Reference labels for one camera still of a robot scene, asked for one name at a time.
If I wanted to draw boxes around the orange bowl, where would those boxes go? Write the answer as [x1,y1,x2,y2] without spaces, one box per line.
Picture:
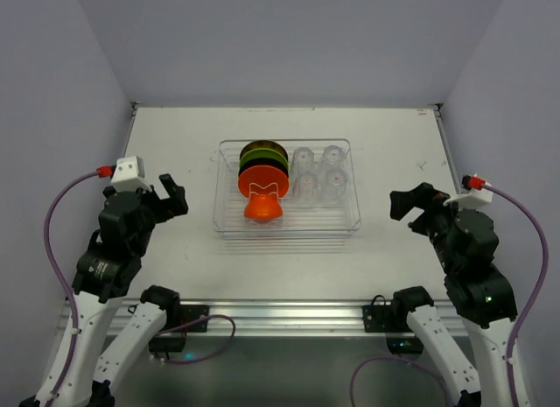
[244,193,283,221]

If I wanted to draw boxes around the orange plate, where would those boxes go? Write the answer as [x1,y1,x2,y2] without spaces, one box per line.
[238,165,290,200]

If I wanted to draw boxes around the yellow patterned plate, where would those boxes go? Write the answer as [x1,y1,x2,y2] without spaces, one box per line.
[240,140,288,158]

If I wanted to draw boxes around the black plate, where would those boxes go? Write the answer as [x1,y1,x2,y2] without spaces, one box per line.
[238,158,289,175]

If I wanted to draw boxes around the green plate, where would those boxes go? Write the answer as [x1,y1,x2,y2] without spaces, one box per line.
[240,148,289,168]

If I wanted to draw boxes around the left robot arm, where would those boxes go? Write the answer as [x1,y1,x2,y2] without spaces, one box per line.
[21,174,188,406]

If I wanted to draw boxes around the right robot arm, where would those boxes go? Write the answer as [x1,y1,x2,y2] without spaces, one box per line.
[389,183,531,406]

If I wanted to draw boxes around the clear plastic dish rack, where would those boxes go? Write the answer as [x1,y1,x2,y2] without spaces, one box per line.
[213,138,361,239]

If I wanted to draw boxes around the clear glass front right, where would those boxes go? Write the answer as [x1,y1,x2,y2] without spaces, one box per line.
[321,168,348,204]

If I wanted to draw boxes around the clear glass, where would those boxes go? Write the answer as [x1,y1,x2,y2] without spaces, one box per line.
[292,172,319,207]
[291,147,314,177]
[319,144,346,173]
[321,168,348,204]

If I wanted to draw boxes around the clear glass back right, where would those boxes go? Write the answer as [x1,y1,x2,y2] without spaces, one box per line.
[319,144,346,173]

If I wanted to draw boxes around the clear glass front left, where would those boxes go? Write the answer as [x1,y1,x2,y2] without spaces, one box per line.
[292,172,319,207]

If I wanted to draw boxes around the clear glass back left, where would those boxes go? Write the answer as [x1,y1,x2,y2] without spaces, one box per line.
[291,147,314,177]

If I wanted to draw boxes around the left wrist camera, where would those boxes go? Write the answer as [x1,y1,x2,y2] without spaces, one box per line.
[111,156,145,184]

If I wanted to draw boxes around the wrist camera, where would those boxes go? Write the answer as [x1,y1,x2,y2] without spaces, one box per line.
[111,156,145,184]
[444,174,494,209]

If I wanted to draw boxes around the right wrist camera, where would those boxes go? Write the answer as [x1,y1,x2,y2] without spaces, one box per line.
[444,174,494,209]

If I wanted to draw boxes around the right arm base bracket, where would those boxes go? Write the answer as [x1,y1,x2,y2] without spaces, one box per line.
[362,294,424,357]

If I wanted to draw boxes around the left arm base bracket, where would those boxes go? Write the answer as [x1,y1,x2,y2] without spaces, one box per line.
[148,304,209,359]

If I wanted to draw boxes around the aluminium mounting rail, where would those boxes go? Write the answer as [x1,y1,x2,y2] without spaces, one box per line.
[56,298,469,338]

